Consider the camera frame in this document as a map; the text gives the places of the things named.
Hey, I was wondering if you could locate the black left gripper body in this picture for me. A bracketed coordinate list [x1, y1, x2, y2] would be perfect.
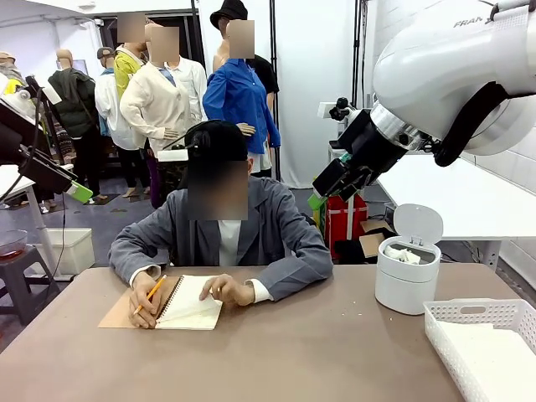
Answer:
[0, 102, 46, 167]

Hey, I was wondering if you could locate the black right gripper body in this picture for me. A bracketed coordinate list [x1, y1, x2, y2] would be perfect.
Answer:
[337, 109, 410, 184]

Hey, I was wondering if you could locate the yellow pencil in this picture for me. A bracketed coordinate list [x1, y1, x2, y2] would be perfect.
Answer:
[132, 274, 168, 317]

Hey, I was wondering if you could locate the spiral notebook with brown cover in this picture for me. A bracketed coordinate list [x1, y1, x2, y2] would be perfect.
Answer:
[97, 274, 224, 332]

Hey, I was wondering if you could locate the person's left forearm grey sleeve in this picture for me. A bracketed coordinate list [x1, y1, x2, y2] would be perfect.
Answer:
[250, 246, 334, 303]

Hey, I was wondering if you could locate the person's right forearm grey sleeve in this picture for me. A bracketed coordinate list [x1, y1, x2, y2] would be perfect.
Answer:
[108, 234, 168, 290]

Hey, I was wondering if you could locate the person's left hand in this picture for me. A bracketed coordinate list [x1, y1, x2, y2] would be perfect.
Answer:
[198, 273, 257, 307]

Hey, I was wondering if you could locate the person's right hand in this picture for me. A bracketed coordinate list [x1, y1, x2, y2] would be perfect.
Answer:
[128, 271, 169, 330]

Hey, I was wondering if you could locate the small white table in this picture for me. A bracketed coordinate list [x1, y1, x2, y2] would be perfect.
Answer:
[0, 162, 75, 281]

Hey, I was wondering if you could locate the yellow-green bag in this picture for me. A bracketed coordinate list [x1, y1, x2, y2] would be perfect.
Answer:
[308, 196, 332, 236]

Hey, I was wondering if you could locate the cardboard box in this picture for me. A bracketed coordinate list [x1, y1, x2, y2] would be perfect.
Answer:
[358, 219, 395, 259]

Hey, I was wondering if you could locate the grey-bearded mannequin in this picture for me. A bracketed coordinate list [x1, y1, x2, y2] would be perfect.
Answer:
[0, 51, 27, 95]

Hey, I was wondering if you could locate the mannequin in dark green jacket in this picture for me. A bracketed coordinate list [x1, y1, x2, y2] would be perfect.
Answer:
[47, 49, 102, 203]

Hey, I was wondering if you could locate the person's grey jacket torso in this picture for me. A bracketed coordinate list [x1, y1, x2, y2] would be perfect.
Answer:
[107, 161, 334, 303]

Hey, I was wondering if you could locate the glass bowl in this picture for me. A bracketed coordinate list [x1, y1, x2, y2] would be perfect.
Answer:
[0, 229, 29, 258]

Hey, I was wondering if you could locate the white storage box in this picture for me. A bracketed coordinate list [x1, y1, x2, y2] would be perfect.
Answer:
[31, 228, 95, 276]

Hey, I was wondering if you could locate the crumpled paper inside bin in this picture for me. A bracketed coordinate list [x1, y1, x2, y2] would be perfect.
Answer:
[384, 245, 422, 265]

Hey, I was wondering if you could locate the mannequin in white shirt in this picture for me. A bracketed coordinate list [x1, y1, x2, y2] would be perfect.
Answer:
[94, 46, 150, 198]

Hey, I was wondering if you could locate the black light stand pole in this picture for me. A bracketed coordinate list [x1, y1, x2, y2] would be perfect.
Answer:
[269, 0, 281, 188]
[352, 0, 370, 111]

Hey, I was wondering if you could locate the large white table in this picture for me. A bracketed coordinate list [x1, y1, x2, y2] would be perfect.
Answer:
[374, 152, 536, 270]

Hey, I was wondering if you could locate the grey stool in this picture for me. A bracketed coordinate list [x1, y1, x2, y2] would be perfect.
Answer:
[0, 245, 60, 327]

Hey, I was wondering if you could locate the white trash bin with lid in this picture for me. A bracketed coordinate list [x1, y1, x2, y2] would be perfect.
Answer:
[374, 203, 444, 317]

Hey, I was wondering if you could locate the black cap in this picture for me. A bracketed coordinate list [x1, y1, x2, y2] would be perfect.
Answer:
[183, 119, 250, 163]

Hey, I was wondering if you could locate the mannequin in black t-shirt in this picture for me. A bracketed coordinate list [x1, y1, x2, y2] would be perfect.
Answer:
[246, 54, 281, 177]

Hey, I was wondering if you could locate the mannequin in blue shirt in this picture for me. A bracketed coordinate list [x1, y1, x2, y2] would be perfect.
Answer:
[202, 18, 282, 179]

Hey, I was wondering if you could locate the mannequin in cream jacket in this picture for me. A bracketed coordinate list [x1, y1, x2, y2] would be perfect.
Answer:
[119, 24, 210, 210]

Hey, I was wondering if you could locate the white perforated plastic basket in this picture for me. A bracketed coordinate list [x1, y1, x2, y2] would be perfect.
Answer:
[422, 297, 536, 402]

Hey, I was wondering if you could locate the black bucket hat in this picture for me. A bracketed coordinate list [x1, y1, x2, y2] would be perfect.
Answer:
[209, 0, 250, 31]

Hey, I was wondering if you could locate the flat white paper stack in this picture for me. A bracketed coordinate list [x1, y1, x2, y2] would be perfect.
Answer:
[435, 321, 536, 402]

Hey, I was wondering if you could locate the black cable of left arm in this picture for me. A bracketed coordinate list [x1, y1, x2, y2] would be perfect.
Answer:
[0, 88, 47, 203]

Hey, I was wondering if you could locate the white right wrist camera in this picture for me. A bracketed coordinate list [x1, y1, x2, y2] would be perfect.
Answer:
[317, 96, 361, 125]

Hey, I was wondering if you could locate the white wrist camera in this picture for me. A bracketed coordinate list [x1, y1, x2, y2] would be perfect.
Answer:
[317, 96, 361, 125]
[25, 75, 63, 106]

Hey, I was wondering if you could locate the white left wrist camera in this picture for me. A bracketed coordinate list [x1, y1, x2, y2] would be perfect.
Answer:
[25, 75, 63, 106]

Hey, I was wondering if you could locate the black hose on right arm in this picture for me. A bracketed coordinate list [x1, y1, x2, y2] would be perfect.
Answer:
[434, 81, 520, 168]

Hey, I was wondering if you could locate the white head-mounted camera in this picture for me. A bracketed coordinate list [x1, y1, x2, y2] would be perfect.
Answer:
[156, 129, 210, 163]

